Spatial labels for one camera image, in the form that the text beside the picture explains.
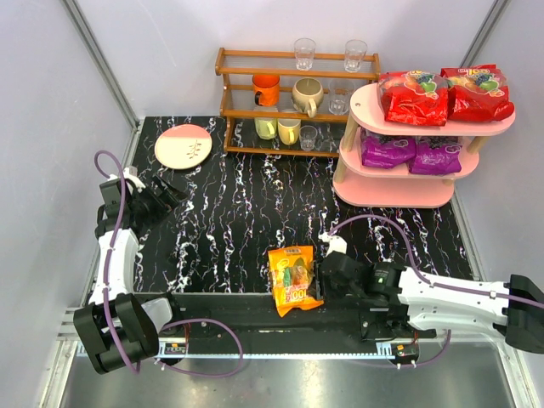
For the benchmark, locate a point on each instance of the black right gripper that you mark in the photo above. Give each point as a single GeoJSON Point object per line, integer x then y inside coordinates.
{"type": "Point", "coordinates": [324, 277]}

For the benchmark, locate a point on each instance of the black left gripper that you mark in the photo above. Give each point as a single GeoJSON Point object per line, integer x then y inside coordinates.
{"type": "Point", "coordinates": [154, 194]}

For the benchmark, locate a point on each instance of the orange candy bag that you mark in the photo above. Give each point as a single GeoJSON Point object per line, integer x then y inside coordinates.
{"type": "Point", "coordinates": [292, 277]}

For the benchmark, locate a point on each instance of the pink and cream plate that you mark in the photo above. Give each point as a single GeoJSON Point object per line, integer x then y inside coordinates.
{"type": "Point", "coordinates": [183, 147]}

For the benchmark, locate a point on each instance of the purple candy bag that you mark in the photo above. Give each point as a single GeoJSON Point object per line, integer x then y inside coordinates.
{"type": "Point", "coordinates": [436, 156]}
{"type": "Point", "coordinates": [384, 151]}

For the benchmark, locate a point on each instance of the red candy bag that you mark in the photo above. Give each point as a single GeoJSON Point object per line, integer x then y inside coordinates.
{"type": "Point", "coordinates": [417, 98]}
{"type": "Point", "coordinates": [477, 94]}

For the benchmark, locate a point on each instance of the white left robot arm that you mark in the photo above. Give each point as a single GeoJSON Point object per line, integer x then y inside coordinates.
{"type": "Point", "coordinates": [115, 328]}

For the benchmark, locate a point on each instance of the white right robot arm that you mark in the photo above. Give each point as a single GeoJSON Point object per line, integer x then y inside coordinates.
{"type": "Point", "coordinates": [512, 310]}

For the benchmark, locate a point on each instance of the pink three-tier shelf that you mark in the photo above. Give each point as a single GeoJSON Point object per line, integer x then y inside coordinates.
{"type": "Point", "coordinates": [362, 186]}

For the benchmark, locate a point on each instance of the clear glass bottom shelf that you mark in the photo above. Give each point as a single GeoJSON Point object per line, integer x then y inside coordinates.
{"type": "Point", "coordinates": [307, 137]}

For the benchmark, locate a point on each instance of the clear glass shelf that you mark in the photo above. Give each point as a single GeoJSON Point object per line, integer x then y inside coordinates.
{"type": "Point", "coordinates": [340, 91]}
{"type": "Point", "coordinates": [307, 137]}

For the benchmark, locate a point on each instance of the clear glass middle shelf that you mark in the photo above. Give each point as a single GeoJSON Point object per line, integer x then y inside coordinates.
{"type": "Point", "coordinates": [340, 91]}

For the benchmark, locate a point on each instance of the pale green mug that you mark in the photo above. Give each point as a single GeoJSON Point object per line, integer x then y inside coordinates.
{"type": "Point", "coordinates": [266, 127]}

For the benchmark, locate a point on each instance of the cream yellow mug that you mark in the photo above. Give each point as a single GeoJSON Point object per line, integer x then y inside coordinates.
{"type": "Point", "coordinates": [288, 130]}

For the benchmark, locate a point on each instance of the brown wooden cup rack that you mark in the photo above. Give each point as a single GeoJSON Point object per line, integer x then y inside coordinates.
{"type": "Point", "coordinates": [238, 67]}

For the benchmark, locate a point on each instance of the orange mug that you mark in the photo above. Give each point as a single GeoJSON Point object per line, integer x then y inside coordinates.
{"type": "Point", "coordinates": [266, 89]}

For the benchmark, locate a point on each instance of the beige round mug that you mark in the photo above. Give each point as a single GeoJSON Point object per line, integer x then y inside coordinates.
{"type": "Point", "coordinates": [307, 95]}

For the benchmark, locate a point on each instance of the clear glass top left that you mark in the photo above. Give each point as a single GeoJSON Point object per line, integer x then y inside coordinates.
{"type": "Point", "coordinates": [304, 51]}

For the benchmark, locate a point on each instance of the clear glass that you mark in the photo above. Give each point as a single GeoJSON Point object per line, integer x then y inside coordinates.
{"type": "Point", "coordinates": [354, 54]}
{"type": "Point", "coordinates": [304, 51]}

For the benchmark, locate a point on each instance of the clear glass top right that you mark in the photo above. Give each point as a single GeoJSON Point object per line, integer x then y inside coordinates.
{"type": "Point", "coordinates": [354, 54]}

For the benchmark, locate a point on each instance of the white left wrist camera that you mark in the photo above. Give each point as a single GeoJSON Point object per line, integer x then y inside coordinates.
{"type": "Point", "coordinates": [131, 173]}

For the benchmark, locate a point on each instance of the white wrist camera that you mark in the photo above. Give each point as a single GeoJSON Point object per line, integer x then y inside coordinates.
{"type": "Point", "coordinates": [334, 243]}
{"type": "Point", "coordinates": [131, 173]}

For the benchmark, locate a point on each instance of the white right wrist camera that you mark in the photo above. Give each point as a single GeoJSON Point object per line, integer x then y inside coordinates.
{"type": "Point", "coordinates": [334, 243]}

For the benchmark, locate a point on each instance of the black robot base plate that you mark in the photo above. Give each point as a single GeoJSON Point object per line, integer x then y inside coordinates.
{"type": "Point", "coordinates": [256, 312]}

